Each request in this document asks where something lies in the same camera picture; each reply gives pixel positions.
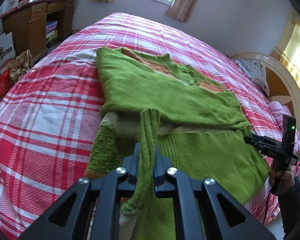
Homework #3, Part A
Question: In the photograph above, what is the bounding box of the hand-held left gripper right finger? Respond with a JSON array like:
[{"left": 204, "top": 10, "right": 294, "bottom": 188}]
[{"left": 154, "top": 147, "right": 277, "bottom": 240}]

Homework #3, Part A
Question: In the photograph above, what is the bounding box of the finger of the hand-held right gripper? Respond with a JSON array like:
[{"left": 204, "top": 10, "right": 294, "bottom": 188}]
[
  {"left": 251, "top": 134, "right": 283, "bottom": 145},
  {"left": 244, "top": 136, "right": 275, "bottom": 155}
]

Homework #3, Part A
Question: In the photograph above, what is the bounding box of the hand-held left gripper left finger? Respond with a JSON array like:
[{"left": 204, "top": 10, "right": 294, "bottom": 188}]
[{"left": 19, "top": 143, "right": 142, "bottom": 240}]

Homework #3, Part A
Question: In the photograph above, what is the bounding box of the green orange striped knit sweater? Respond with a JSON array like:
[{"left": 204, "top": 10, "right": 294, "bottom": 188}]
[{"left": 85, "top": 47, "right": 270, "bottom": 240}]

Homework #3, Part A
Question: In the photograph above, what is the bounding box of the person's right forearm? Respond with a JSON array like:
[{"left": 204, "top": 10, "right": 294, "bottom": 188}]
[{"left": 279, "top": 176, "right": 300, "bottom": 240}]

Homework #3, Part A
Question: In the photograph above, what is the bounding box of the person's right hand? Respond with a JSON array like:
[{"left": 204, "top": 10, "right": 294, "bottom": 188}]
[{"left": 268, "top": 165, "right": 297, "bottom": 193}]

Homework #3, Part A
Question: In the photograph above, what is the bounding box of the cream wooden headboard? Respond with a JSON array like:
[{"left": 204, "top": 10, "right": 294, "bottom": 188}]
[{"left": 230, "top": 52, "right": 300, "bottom": 155}]

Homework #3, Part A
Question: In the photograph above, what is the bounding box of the striped patterned pillow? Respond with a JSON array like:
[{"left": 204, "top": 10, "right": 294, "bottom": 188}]
[{"left": 234, "top": 59, "right": 270, "bottom": 97}]

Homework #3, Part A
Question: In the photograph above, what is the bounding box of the yellow curtain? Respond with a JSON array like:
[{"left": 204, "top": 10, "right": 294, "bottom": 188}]
[{"left": 269, "top": 7, "right": 300, "bottom": 93}]

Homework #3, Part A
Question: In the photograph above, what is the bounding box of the red plaid bed sheet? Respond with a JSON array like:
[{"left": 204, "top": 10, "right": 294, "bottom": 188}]
[{"left": 0, "top": 12, "right": 300, "bottom": 238}]

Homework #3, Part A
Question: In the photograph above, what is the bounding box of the brown woven bag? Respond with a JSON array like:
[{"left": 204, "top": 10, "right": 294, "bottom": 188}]
[{"left": 9, "top": 49, "right": 33, "bottom": 83}]

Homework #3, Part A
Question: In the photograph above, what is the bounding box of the stack of boxes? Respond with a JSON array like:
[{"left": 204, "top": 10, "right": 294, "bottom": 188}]
[{"left": 45, "top": 20, "right": 58, "bottom": 48}]

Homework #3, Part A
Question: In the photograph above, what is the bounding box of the brown wooden desk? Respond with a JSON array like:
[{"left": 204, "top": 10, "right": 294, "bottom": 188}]
[{"left": 0, "top": 0, "right": 78, "bottom": 65}]

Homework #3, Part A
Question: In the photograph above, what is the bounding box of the white paper bag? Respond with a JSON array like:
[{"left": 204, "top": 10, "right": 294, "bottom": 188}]
[{"left": 0, "top": 31, "right": 16, "bottom": 68}]

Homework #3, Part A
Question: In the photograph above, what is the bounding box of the small red white box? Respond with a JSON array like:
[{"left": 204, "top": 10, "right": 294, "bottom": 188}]
[{"left": 17, "top": 0, "right": 38, "bottom": 8}]

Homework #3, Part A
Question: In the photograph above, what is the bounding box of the black cable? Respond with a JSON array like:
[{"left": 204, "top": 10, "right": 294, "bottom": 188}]
[{"left": 264, "top": 186, "right": 275, "bottom": 225}]

